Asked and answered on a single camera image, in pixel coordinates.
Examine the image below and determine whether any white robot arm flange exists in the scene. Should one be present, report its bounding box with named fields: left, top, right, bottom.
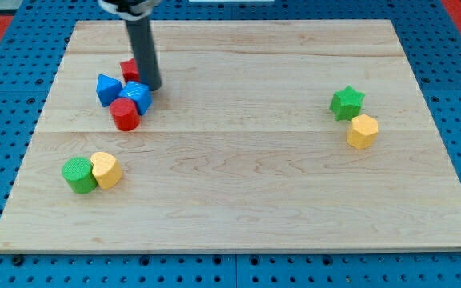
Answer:
left=97, top=0, right=162, bottom=21

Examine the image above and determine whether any yellow hexagon block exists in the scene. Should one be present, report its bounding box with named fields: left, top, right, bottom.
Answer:
left=346, top=114, right=379, bottom=150

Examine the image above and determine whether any red cylinder block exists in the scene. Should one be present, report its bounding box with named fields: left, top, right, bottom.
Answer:
left=110, top=98, right=140, bottom=131

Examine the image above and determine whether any green star block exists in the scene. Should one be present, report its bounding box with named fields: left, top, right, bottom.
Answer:
left=329, top=86, right=366, bottom=121

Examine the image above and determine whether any yellow heart block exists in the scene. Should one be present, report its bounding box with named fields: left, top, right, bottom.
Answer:
left=90, top=152, right=123, bottom=190

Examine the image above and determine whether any light wooden board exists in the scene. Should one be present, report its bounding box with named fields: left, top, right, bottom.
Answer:
left=0, top=20, right=461, bottom=254

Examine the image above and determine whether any red star block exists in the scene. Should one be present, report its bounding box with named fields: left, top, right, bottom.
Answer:
left=120, top=58, right=140, bottom=83

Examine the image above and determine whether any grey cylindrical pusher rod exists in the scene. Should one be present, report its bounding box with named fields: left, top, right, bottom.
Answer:
left=126, top=16, right=162, bottom=91

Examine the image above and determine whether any blue cube block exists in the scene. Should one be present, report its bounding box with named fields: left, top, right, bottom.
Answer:
left=118, top=81, right=153, bottom=115

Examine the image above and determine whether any green cylinder block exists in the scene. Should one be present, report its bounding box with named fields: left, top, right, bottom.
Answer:
left=62, top=157, right=98, bottom=194

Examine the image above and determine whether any blue triangle block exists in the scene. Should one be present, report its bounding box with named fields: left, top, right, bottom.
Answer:
left=96, top=74, right=122, bottom=107

